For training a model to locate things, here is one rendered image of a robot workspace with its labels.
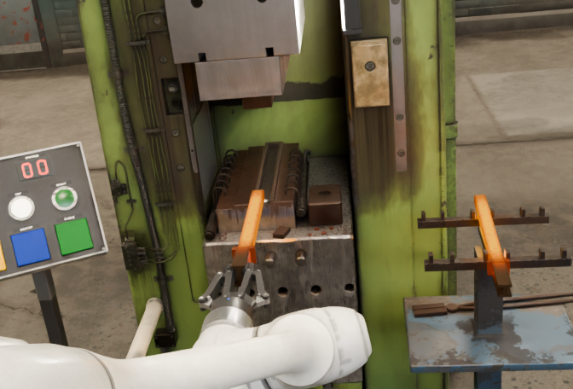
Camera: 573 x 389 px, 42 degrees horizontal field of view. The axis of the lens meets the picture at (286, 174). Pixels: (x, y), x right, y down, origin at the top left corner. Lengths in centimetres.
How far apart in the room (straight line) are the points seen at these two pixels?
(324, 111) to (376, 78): 43
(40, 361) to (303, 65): 172
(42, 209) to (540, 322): 124
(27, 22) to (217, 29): 670
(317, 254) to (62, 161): 66
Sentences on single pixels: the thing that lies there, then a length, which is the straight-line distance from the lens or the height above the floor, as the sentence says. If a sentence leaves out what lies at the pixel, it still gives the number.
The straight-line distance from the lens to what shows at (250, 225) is 163.
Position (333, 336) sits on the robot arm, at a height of 114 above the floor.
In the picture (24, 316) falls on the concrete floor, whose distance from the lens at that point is 366.
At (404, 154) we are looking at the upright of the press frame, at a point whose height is 104.
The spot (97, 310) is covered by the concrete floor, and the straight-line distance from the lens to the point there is 355.
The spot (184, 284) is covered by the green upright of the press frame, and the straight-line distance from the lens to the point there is 222.
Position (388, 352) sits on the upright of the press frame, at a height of 41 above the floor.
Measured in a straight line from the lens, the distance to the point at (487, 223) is 185.
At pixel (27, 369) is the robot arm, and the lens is 66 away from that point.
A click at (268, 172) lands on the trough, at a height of 99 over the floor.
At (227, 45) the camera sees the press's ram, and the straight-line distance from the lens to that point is 179.
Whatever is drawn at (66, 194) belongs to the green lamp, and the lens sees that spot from 188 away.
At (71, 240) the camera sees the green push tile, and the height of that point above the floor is 100.
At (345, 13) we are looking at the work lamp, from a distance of 186.
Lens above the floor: 178
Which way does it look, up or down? 22 degrees down
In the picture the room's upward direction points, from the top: 6 degrees counter-clockwise
